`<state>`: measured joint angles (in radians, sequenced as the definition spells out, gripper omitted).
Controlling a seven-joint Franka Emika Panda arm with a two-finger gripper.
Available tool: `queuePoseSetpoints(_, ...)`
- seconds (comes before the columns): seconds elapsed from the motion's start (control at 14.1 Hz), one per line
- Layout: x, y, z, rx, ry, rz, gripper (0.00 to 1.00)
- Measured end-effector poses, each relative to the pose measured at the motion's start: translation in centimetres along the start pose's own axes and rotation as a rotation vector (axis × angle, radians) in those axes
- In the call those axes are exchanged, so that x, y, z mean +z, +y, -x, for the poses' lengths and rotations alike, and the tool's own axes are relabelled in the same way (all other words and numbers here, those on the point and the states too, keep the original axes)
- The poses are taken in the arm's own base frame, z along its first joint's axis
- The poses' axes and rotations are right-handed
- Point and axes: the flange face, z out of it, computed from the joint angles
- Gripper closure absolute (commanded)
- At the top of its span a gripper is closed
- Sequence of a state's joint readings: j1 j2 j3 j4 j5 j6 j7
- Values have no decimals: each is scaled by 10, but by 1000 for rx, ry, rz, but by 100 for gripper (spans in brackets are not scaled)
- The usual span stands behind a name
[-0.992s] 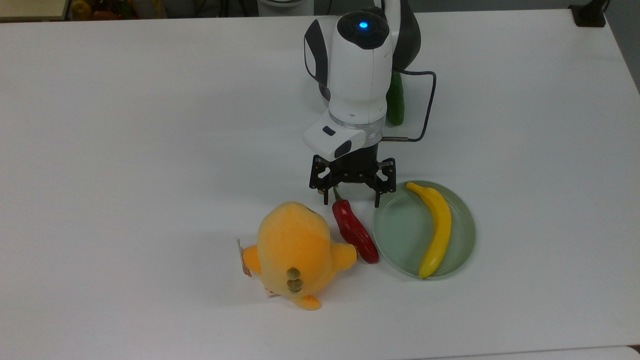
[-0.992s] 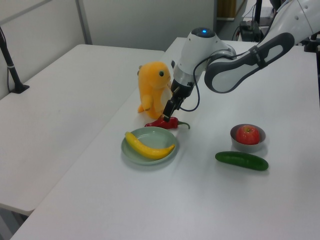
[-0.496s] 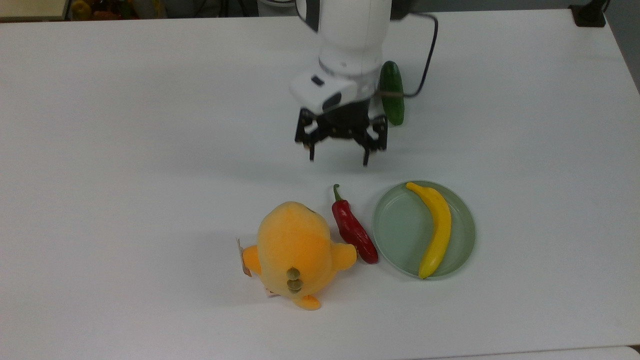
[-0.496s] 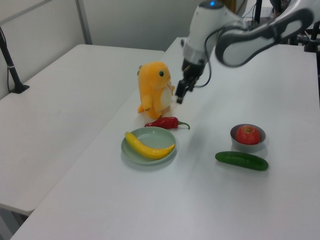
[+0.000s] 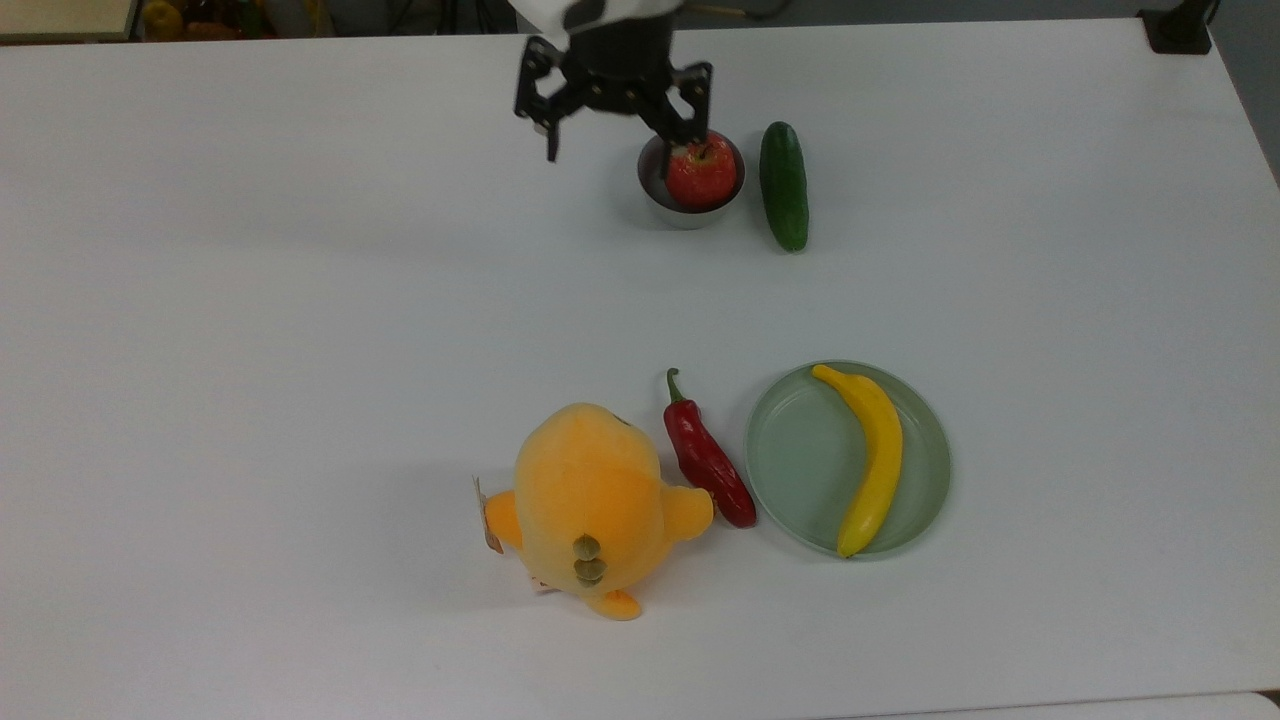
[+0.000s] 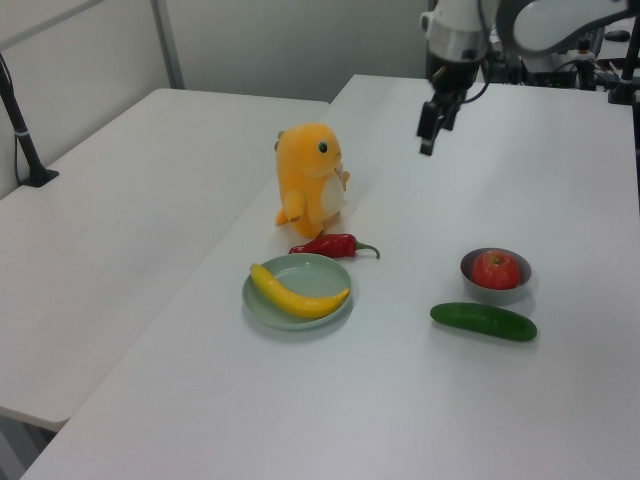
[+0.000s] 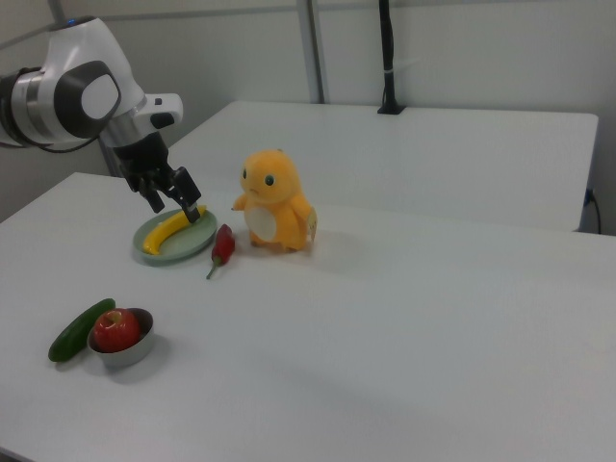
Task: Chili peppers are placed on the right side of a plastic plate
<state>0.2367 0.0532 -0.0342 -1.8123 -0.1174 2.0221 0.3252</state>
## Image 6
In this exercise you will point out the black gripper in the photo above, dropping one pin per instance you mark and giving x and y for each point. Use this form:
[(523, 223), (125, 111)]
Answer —
[(452, 77)]

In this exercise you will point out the red chili pepper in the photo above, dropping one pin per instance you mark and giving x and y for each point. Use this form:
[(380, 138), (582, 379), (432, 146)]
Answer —
[(335, 245)]

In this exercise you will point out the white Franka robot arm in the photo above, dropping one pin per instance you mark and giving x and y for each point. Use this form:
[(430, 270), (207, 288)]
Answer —
[(455, 22)]

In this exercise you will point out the light green plastic plate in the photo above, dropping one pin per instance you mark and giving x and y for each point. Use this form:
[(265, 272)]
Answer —
[(310, 280)]

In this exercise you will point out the orange plush toy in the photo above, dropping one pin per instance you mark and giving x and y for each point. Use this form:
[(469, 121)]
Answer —
[(305, 170)]

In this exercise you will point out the red toy apple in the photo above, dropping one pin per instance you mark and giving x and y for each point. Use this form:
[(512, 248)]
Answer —
[(495, 272)]

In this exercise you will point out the small metal bowl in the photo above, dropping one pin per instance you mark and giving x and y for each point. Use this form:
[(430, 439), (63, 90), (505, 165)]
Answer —
[(495, 297)]

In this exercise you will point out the black computer mouse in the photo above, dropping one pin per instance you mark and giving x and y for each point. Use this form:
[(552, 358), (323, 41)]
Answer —
[(616, 35)]

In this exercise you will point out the green toy cucumber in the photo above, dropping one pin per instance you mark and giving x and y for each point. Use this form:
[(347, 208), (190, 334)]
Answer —
[(480, 320)]

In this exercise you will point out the yellow toy banana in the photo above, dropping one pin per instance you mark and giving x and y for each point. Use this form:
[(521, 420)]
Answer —
[(290, 301)]

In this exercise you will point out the black pole with base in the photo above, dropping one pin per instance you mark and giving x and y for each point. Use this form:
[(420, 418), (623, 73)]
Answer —
[(20, 125)]

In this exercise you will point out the black camera stand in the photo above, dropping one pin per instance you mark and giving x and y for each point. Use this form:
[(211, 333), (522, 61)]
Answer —
[(627, 60)]

